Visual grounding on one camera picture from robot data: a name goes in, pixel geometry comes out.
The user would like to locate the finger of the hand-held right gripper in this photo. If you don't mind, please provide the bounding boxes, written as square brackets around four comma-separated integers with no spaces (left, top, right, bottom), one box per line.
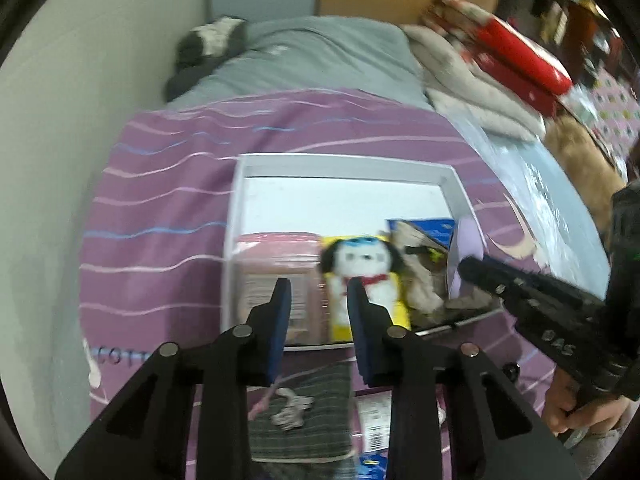
[459,255,607,312]

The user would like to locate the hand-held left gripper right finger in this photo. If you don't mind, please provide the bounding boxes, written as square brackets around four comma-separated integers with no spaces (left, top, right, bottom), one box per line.
[346,278,581,480]

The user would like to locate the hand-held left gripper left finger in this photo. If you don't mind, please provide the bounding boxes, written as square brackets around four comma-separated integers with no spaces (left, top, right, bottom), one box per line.
[55,277,293,480]

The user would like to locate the yellow packet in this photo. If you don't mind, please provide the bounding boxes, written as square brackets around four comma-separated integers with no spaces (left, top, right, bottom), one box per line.
[320,234,412,343]

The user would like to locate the lilac soft item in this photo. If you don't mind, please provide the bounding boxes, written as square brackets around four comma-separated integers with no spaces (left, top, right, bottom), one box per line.
[447,215,486,301]

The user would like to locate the pink dotted packet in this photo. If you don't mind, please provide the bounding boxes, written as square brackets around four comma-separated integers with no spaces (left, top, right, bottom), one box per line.
[235,232,331,346]

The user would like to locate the white plush dog toy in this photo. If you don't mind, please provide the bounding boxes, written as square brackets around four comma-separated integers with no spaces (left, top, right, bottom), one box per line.
[320,236,401,321]

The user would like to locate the beige plaid cloth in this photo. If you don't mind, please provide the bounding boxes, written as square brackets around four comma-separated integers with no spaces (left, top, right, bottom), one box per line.
[392,222,496,318]

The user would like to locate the grey plaid cloth pouch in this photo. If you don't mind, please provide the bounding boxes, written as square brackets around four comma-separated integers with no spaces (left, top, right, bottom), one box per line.
[245,360,358,463]

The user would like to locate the white cardboard box tray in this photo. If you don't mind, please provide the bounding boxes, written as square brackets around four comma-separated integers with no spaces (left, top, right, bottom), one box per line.
[220,154,506,351]

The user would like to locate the person's right hand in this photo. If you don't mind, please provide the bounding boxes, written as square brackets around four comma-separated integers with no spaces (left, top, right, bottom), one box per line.
[544,375,626,443]

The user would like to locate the blue flat packet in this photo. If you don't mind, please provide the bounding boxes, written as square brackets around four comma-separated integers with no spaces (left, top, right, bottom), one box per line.
[387,217,458,252]

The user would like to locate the white pink labelled packet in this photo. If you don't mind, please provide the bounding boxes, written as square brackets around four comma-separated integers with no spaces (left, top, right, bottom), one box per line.
[357,392,393,453]

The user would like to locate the clear plastic sheet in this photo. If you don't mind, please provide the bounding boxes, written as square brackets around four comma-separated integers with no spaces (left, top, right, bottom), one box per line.
[462,110,608,266]

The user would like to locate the blue printed paper packet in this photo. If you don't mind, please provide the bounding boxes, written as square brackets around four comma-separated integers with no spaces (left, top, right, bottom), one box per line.
[357,455,391,480]

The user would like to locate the brown fleece blanket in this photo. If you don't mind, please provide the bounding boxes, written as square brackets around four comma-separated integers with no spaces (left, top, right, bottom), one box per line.
[545,115,626,231]

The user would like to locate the purple striped bed sheet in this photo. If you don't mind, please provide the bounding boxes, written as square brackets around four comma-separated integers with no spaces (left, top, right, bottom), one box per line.
[80,87,616,480]

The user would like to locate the folded beige quilt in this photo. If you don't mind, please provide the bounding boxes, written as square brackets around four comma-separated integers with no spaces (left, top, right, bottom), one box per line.
[402,24,546,138]

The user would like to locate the pink patterned cloth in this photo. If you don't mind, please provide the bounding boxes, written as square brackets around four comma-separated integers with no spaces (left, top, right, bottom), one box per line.
[585,67,640,141]

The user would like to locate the red pillow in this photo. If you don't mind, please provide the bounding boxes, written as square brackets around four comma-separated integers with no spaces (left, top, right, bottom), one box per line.
[475,16,573,96]

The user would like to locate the red printed blanket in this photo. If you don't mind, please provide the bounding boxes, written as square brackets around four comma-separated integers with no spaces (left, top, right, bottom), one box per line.
[420,0,558,116]

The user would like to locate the grey duvet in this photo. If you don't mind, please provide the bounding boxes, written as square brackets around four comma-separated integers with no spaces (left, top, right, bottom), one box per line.
[165,15,433,111]

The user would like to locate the dark grey white clothing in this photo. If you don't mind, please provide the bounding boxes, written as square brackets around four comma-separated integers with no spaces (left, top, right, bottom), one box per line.
[165,16,248,101]

